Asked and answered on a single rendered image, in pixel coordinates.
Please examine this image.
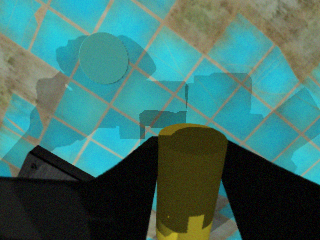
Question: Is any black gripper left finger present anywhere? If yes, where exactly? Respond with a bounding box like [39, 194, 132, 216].
[0, 136, 158, 240]

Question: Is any teal circle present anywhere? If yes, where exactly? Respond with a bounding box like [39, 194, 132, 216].
[79, 32, 129, 84]

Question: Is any yellow tall cylinder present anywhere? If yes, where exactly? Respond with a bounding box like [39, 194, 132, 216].
[156, 123, 228, 240]

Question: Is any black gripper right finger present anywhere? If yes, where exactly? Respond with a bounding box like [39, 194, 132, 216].
[221, 140, 320, 240]

